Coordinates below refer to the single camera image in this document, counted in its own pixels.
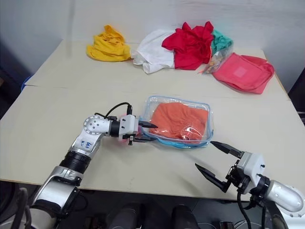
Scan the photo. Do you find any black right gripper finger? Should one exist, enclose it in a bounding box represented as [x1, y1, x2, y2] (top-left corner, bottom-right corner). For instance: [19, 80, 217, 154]
[194, 163, 231, 194]
[211, 141, 245, 159]

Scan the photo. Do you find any thick black cable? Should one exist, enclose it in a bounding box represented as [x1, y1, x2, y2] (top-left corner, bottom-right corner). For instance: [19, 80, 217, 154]
[11, 187, 32, 229]

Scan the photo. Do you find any orange cloth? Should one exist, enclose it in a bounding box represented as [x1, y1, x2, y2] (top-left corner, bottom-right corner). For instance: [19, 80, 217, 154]
[151, 102, 211, 140]

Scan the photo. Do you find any white cloth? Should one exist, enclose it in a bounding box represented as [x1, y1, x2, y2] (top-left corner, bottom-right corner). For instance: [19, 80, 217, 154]
[131, 29, 177, 73]

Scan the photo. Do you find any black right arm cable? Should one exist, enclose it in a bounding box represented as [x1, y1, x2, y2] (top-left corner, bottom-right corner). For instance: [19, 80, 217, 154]
[235, 187, 268, 229]

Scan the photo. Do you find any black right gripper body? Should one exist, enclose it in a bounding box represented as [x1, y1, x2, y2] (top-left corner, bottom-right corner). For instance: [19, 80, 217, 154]
[224, 159, 251, 194]

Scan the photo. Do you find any red cloth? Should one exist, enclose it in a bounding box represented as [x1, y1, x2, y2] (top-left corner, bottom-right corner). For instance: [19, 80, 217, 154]
[162, 21, 214, 71]

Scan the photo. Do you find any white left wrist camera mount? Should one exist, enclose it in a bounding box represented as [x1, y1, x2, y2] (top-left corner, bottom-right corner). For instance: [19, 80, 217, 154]
[118, 114, 139, 142]

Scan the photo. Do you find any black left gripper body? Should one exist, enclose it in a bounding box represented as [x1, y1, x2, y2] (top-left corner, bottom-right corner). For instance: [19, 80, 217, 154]
[128, 117, 143, 146]

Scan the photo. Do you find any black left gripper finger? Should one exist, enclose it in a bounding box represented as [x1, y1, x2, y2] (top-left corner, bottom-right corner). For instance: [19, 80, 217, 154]
[133, 136, 154, 144]
[139, 120, 158, 130]

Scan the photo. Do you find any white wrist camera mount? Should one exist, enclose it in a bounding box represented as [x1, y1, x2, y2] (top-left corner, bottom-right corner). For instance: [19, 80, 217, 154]
[236, 151, 266, 192]
[118, 114, 139, 142]

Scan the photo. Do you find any pink fabric pouch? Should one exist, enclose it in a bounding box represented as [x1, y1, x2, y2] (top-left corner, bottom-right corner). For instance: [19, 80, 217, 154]
[212, 52, 275, 95]

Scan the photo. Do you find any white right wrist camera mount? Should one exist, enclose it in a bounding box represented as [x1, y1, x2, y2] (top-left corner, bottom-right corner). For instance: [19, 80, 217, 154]
[236, 151, 266, 192]

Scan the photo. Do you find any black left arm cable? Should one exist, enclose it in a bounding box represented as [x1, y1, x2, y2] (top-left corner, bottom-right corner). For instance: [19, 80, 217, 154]
[94, 102, 134, 120]

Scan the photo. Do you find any clear plastic pouch blue trim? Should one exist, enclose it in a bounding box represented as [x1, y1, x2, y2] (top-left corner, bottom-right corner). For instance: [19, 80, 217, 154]
[139, 95, 214, 150]

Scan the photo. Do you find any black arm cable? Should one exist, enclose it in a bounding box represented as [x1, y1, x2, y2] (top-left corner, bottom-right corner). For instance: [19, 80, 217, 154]
[235, 187, 268, 229]
[94, 102, 134, 120]

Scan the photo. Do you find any clear bag of colourful pieces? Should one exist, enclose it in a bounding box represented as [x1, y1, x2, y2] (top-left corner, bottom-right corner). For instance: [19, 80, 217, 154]
[197, 46, 233, 76]

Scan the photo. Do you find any yellow cloth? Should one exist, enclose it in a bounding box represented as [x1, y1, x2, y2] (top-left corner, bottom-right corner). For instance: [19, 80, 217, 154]
[86, 24, 132, 62]

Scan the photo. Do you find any green cloth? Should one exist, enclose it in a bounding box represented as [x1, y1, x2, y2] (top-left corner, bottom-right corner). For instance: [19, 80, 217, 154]
[211, 29, 234, 55]

